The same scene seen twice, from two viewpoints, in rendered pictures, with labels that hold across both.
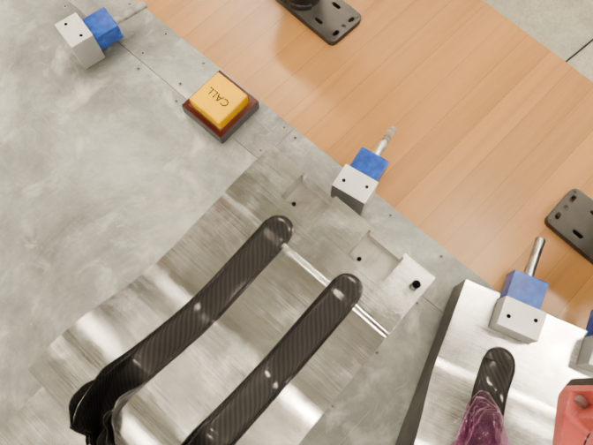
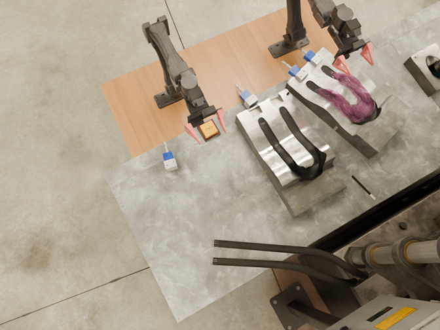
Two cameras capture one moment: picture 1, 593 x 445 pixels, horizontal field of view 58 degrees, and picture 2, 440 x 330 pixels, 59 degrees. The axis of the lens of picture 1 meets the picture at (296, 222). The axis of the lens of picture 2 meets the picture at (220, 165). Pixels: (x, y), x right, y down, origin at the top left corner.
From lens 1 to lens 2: 119 cm
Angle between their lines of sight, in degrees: 20
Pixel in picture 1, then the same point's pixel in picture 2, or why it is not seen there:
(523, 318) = (302, 73)
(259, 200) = (252, 123)
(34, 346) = (266, 202)
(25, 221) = (226, 198)
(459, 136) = (241, 69)
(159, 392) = (296, 157)
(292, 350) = (293, 128)
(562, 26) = (155, 14)
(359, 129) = (229, 94)
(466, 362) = (307, 91)
